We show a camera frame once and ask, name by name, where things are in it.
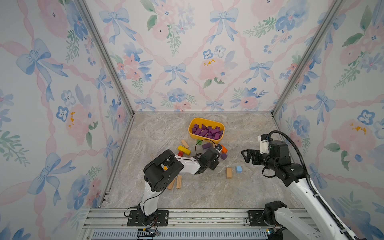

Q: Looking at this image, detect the yellow long brick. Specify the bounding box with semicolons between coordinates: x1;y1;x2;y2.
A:
178;146;191;156

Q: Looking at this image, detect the natural wood brick right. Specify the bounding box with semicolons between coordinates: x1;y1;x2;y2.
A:
226;168;233;179

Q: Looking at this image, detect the yellow plastic storage bin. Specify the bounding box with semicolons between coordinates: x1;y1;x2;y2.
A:
188;118;225;144

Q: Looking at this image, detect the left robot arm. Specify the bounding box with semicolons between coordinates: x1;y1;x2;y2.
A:
138;145;223;226

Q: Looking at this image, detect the purple small brick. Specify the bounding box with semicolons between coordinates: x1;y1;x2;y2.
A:
221;153;228;160

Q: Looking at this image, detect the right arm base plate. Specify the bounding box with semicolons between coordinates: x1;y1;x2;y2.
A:
246;210;269;227

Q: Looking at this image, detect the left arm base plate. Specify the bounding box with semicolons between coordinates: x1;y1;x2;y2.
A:
127;209;169;227

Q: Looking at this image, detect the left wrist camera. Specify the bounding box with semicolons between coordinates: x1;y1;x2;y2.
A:
216;144;223;153

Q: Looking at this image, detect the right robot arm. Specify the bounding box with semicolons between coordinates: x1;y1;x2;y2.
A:
241;140;358;240

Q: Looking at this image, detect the purple long brick top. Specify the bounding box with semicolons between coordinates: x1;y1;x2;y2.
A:
202;143;212;150

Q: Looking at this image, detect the natural wood long brick left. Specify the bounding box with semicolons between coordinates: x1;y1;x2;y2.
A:
167;179;176;190

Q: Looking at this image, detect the light blue cube brick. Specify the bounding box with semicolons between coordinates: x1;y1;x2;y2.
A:
236;166;243;173

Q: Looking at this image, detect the natural wood brick top left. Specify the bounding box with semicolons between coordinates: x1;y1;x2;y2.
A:
181;140;189;149

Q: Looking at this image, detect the orange brick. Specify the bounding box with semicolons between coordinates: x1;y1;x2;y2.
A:
221;146;228;154

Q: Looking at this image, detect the natural wood long brick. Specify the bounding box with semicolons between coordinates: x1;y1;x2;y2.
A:
167;179;176;190
176;176;182;189

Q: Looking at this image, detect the aluminium mounting rail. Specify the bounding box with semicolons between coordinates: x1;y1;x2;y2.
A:
79;206;334;240

